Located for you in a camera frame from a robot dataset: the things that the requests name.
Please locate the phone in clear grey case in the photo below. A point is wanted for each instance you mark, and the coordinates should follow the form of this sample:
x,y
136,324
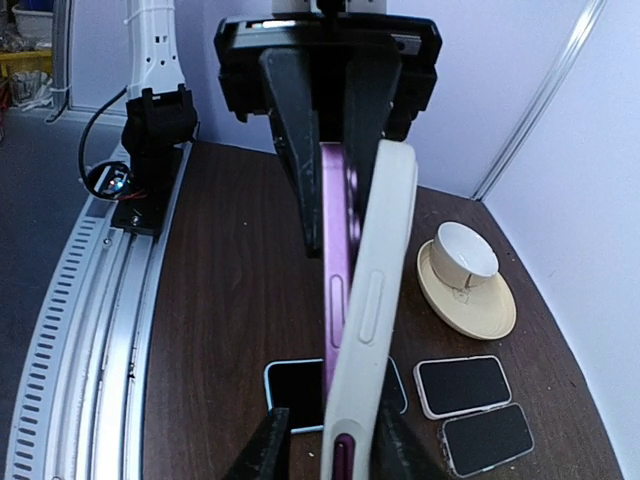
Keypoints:
x,y
480,442

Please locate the white phone case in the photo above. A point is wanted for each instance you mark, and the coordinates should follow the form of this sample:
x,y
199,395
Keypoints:
x,y
355,394

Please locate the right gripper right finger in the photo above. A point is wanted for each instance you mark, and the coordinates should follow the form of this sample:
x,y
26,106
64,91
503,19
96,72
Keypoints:
x,y
397,453

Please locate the left aluminium frame post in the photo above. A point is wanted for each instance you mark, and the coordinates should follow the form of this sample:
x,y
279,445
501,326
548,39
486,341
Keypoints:
x,y
542,98

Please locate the purple phone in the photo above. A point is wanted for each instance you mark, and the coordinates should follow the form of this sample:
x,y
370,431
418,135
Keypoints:
x,y
337,252

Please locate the phone in blue case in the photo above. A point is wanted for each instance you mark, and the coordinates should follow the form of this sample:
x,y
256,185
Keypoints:
x,y
297,385

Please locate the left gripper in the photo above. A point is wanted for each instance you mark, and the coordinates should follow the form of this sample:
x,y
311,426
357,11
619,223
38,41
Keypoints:
x,y
295,82

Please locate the white ceramic cup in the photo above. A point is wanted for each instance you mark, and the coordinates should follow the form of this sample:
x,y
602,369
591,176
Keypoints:
x,y
461,258

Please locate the phone in pink case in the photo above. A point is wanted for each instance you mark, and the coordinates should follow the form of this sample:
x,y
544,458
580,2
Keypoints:
x,y
450,387

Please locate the beige saucer plate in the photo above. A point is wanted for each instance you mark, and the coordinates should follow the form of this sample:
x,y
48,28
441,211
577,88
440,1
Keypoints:
x,y
485,312

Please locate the front aluminium rail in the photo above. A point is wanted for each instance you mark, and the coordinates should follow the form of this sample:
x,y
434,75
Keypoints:
x,y
80,405

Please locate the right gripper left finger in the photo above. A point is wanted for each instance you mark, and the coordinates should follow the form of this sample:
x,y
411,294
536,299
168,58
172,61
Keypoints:
x,y
266,455

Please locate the left round status board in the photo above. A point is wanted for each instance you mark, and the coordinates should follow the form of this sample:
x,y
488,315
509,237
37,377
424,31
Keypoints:
x,y
109,180

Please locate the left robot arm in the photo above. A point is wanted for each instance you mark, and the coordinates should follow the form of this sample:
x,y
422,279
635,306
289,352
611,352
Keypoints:
x,y
160,107

